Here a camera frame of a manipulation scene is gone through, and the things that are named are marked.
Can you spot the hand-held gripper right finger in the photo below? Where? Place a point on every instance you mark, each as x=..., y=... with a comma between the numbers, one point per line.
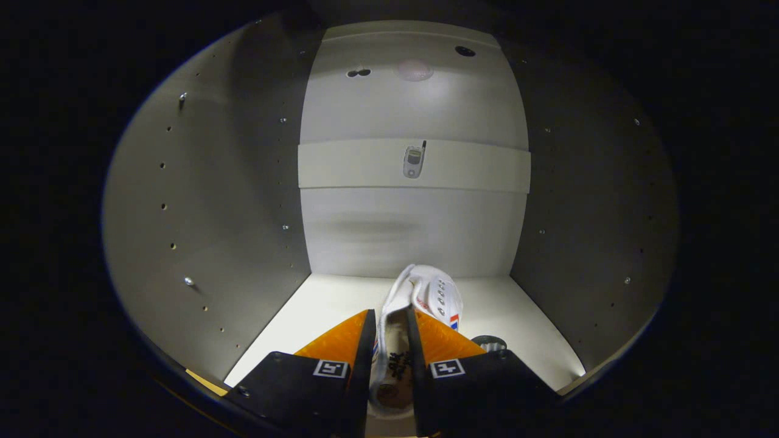
x=420, y=371

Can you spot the grey shoe cabinet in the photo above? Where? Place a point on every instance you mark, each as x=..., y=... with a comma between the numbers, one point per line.
x=213, y=213

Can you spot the white canvas shoe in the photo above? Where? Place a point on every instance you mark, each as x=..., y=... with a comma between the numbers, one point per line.
x=426, y=292

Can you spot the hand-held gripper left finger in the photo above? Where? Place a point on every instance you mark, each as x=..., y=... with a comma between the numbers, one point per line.
x=365, y=365

